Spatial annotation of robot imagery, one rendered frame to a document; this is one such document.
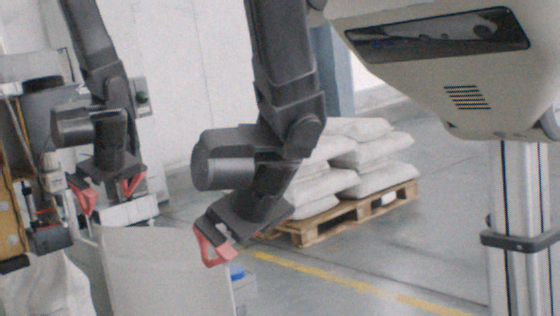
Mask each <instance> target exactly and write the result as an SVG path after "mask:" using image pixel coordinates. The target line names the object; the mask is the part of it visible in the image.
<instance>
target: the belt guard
mask: <svg viewBox="0 0 560 316"><path fill-rule="evenodd" d="M59 73H61V70H60V65H59V61H58V56H57V51H56V50H54V49H51V50H43V51H34V52H27V53H18V54H9V55H1V56H0V85H5V84H10V83H15V82H21V81H29V80H36V79H42V78H47V76H49V77H54V75H57V76H59Z"/></svg>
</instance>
